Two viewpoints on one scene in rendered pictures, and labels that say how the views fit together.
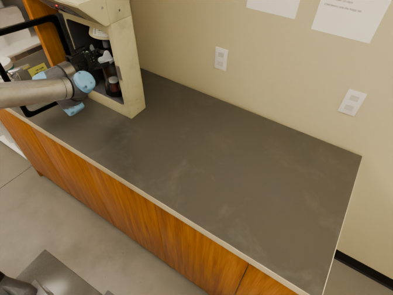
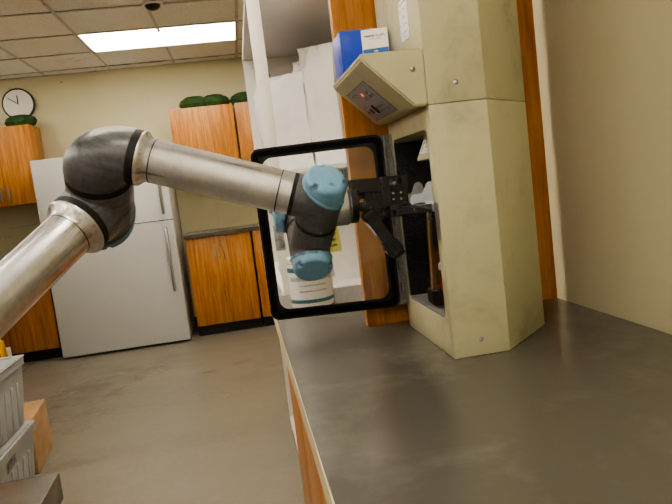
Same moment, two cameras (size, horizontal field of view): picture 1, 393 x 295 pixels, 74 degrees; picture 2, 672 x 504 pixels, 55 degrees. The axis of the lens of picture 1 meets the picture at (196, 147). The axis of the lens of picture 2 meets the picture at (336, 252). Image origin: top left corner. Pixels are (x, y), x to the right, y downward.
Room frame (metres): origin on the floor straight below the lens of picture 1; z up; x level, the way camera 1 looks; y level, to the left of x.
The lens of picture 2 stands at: (0.10, -0.44, 1.29)
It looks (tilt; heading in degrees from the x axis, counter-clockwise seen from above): 6 degrees down; 50
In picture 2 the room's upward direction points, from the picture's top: 7 degrees counter-clockwise
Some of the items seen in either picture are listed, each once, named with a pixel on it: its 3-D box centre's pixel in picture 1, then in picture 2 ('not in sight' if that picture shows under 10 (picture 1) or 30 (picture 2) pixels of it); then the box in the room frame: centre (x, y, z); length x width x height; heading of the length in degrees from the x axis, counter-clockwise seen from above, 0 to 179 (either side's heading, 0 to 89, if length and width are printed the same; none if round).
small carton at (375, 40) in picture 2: not in sight; (375, 47); (1.01, 0.46, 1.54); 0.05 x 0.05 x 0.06; 43
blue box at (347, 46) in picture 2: not in sight; (360, 56); (1.09, 0.59, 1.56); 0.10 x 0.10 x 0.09; 58
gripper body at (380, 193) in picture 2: (82, 61); (378, 198); (1.01, 0.49, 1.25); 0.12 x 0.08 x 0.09; 148
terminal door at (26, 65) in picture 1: (40, 68); (326, 228); (1.04, 0.71, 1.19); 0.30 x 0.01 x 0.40; 138
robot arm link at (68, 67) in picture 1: (66, 71); (339, 206); (0.94, 0.54, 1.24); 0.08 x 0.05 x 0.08; 58
